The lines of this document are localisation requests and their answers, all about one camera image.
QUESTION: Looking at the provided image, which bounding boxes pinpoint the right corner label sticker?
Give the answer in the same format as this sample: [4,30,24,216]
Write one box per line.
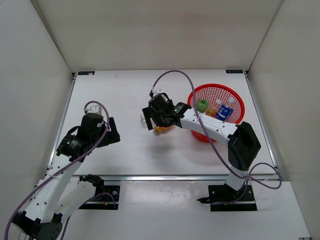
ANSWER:
[225,69,244,74]

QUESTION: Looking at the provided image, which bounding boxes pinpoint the left corner label sticker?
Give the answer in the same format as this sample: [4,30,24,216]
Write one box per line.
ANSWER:
[77,71,95,76]

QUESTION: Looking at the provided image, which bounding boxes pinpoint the clear bottle with red label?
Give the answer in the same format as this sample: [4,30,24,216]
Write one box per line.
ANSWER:
[140,114,146,123]

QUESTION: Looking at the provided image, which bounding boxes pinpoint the orange juice bottle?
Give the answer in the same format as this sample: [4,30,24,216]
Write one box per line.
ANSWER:
[153,125,174,136]

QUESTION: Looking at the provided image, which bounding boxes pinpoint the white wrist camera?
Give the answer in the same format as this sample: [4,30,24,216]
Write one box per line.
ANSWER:
[149,88,163,98]
[84,105,102,115]

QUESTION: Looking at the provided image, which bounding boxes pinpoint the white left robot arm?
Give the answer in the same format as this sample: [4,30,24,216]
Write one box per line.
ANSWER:
[11,111,120,240]

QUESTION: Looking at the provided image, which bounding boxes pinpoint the corner label sticker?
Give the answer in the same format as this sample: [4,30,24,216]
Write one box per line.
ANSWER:
[225,69,244,74]
[77,71,95,76]

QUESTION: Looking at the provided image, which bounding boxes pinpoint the orange patterned label bottle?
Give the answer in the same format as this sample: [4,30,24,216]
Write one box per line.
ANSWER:
[205,108,217,118]

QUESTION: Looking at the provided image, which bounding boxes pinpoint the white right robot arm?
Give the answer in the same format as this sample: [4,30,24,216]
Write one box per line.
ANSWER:
[142,92,261,203]

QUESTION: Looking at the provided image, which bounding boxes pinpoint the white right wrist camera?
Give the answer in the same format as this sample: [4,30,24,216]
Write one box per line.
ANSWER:
[149,88,163,98]

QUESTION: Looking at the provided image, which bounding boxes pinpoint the blue label water bottle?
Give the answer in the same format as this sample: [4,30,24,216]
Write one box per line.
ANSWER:
[215,97,236,122]

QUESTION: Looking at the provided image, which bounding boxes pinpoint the green plastic bottle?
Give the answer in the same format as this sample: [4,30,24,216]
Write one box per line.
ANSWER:
[196,98,209,113]

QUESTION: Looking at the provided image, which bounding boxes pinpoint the clear water bottle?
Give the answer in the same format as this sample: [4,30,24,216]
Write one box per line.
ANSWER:
[213,99,223,111]

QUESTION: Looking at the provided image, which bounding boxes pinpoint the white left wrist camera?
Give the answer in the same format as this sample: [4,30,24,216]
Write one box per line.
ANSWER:
[84,105,102,115]

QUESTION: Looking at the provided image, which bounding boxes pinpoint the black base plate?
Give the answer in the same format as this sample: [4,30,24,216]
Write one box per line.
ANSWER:
[197,184,258,212]
[79,181,121,211]

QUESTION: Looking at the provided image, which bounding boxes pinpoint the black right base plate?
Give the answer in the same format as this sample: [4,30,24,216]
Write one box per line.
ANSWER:
[197,184,258,212]

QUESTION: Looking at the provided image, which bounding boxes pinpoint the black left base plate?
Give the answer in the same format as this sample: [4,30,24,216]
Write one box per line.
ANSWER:
[79,181,121,211]

